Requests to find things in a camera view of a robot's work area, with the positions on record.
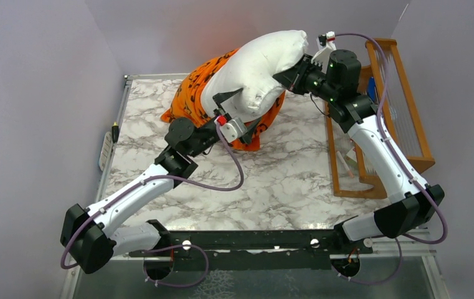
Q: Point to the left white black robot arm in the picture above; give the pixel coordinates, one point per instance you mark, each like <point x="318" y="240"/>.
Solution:
<point x="91" y="236"/>

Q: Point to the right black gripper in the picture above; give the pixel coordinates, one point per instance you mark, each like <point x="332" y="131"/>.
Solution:
<point x="292" y="78"/>

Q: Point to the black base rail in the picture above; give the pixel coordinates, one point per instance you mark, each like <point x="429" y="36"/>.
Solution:
<point x="198" y="250"/>

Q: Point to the white pen on rack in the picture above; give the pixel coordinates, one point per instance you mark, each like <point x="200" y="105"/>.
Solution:
<point x="344" y="164"/>

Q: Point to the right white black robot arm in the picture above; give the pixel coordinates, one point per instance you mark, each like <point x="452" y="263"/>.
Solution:
<point x="413" y="200"/>

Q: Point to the wooden tiered rack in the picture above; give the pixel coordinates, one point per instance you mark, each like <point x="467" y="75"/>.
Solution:
<point x="401" y="117"/>

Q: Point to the orange patterned pillowcase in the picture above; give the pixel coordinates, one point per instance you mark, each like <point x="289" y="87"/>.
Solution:
<point x="187" y="102"/>

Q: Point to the white pillow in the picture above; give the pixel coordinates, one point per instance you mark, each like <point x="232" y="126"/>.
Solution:
<point x="251" y="69"/>

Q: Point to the white power strip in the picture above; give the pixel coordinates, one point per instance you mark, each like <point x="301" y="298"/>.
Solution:
<point x="107" y="145"/>

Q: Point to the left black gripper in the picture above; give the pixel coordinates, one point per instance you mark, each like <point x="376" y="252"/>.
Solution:
<point x="222" y="98"/>

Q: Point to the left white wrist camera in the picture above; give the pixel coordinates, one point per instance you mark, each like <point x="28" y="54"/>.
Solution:
<point x="232" y="129"/>

